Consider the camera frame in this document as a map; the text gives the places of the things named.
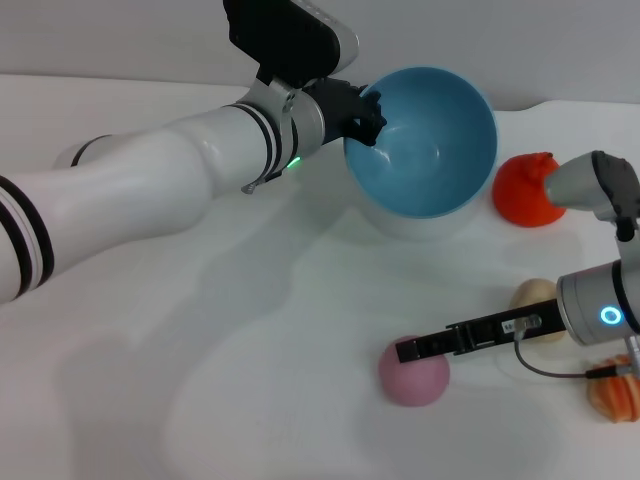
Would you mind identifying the grey right gripper cable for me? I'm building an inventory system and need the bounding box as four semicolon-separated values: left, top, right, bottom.
513;327;640;382

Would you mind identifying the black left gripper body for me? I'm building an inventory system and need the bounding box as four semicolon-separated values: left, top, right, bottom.
312;78;364;146

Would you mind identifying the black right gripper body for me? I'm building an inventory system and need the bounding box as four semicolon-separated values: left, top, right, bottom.
446;298;569;355

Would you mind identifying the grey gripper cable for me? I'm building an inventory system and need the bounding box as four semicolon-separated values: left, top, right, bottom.
513;327;640;382
241;172;282;195

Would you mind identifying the peeled orange segments toy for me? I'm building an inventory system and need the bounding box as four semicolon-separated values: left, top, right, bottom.
586;353;640;424

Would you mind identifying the blue bowl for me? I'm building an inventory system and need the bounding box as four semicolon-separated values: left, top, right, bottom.
343;66;500;240

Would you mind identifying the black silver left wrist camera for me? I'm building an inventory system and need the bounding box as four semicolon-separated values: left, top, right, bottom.
222;0;361;90

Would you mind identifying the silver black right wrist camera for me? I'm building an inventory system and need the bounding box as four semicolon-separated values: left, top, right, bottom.
543;151;640;241

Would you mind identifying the grey left gripper cable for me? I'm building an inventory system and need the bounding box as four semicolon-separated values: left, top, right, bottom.
241;172;282;195

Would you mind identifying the pink toy peach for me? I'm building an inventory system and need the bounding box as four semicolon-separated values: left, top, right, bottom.
377;334;451;407

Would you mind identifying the beige toy potato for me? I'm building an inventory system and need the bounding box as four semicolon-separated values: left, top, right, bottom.
508;278;567;345

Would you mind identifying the orange toy tangerine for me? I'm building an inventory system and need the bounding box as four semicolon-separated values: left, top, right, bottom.
492;151;569;229

